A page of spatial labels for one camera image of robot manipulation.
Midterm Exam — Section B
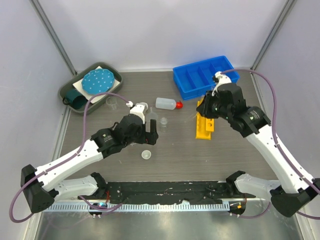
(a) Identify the white squeeze bottle red cap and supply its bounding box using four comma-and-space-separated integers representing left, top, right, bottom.
155, 97, 184, 110

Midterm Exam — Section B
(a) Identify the clear glass beaker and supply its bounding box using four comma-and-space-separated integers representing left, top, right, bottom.
105, 96, 118, 111

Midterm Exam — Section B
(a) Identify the yellow test tube rack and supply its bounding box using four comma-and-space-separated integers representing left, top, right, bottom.
195, 113, 215, 140

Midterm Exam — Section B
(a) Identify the blue divided plastic bin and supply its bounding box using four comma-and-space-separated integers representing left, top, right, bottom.
173, 55, 234, 100

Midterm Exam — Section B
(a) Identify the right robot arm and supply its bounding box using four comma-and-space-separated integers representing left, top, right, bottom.
196, 83, 320, 218

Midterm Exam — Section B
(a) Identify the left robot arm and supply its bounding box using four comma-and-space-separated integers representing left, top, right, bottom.
20, 114, 159, 214

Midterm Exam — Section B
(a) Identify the small white ceramic dish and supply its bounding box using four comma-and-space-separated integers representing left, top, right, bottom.
139, 102, 149, 111

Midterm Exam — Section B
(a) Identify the small translucent plastic cup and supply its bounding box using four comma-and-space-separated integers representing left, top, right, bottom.
141, 150, 152, 160

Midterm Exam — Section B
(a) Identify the blue dotted plate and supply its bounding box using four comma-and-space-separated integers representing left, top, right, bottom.
81, 68, 115, 95

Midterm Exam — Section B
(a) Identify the grey-green plastic tray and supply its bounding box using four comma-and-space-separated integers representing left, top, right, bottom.
58, 62, 123, 115

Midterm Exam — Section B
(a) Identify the dark green mug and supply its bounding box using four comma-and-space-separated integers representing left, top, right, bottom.
62, 89, 88, 110

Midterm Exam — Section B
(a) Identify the white square board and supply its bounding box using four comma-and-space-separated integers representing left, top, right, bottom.
72, 66, 120, 100

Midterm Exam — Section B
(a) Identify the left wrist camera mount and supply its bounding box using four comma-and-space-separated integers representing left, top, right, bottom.
126, 101, 147, 124

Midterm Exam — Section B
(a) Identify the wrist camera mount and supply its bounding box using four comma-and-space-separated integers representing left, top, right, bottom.
126, 101, 147, 124
211, 71, 232, 96

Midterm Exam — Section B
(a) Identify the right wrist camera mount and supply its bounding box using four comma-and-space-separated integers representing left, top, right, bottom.
211, 71, 232, 96

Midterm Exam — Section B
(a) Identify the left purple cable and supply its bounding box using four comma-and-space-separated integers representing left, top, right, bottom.
9, 92, 133, 223

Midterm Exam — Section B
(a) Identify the purple cable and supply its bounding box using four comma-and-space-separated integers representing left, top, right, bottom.
219, 69, 320, 221
9, 92, 133, 223

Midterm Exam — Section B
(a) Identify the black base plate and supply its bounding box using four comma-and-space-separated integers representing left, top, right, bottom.
84, 181, 255, 205

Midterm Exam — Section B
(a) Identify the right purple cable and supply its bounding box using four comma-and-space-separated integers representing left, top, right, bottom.
219, 69, 320, 221

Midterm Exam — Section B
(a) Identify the white slotted cable duct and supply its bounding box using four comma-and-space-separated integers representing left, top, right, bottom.
44, 201, 230, 213

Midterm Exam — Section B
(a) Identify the right aluminium frame post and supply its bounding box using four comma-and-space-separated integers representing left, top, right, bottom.
250, 0, 297, 70

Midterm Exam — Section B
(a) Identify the aluminium frame post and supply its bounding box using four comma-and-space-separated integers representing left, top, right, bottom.
29, 0, 77, 76
250, 0, 297, 70

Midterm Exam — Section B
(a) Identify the left aluminium frame post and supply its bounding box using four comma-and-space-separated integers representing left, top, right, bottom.
29, 0, 77, 76

